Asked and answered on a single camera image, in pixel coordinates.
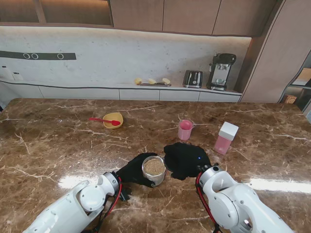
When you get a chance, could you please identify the white counter with drawers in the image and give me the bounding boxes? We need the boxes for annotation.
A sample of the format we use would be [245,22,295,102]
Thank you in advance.
[0,79,243,102]

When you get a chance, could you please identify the dark wooden cutting board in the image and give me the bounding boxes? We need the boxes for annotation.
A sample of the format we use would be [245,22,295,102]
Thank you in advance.
[139,82,172,87]

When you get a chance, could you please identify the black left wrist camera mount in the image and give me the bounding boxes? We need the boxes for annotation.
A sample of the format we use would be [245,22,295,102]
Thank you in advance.
[118,188,132,201]

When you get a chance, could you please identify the open lit wall cabinet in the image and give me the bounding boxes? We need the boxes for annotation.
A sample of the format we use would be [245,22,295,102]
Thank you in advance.
[0,0,114,28]

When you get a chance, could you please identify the black wall socket strip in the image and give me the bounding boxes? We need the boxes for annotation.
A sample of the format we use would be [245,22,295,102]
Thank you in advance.
[0,50,77,61]

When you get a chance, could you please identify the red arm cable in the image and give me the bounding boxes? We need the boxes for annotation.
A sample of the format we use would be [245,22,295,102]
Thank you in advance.
[195,172,219,233]
[93,177,123,233]

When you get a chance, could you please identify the yellow plastic bowl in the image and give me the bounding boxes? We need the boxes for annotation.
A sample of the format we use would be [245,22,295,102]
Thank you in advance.
[103,112,124,130]

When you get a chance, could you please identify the tall wooden side panel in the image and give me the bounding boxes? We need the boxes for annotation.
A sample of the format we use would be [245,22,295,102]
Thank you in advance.
[239,0,311,104]

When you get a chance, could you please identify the red plastic scoop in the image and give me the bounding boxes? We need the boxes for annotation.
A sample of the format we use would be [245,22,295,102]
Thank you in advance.
[88,117,121,126]

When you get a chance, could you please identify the pink container with white lid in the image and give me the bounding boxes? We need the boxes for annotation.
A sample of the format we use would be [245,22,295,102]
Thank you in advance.
[213,121,240,155]

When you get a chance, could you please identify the clear labelled grain jar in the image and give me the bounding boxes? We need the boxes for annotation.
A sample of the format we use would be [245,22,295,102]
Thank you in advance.
[141,155,166,187]

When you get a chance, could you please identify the open shelf unit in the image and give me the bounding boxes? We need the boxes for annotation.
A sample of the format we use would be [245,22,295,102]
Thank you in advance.
[278,50,311,115]

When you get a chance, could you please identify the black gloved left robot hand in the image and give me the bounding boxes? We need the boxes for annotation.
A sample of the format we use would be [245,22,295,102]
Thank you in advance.
[116,152,158,188]

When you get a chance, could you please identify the black and steel toaster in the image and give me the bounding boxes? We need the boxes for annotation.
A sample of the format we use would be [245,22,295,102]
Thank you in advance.
[182,69,204,89]

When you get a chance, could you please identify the wooden wall cabinet doors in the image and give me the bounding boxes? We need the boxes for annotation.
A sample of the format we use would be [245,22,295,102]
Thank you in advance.
[109,0,279,37]

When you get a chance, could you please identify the red left arm cable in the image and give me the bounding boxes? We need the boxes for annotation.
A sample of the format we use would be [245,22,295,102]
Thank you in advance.
[93,177,123,233]

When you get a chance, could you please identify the pink measuring cup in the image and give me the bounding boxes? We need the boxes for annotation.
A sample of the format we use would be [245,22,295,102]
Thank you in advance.
[178,119,195,141]

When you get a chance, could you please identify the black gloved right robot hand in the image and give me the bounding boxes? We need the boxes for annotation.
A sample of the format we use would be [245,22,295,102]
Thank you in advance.
[163,142,211,181]

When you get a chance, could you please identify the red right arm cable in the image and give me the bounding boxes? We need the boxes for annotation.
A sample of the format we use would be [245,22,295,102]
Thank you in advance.
[195,172,219,233]

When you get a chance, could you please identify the black espresso machine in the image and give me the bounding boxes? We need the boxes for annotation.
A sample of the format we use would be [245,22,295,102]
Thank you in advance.
[206,52,237,92]

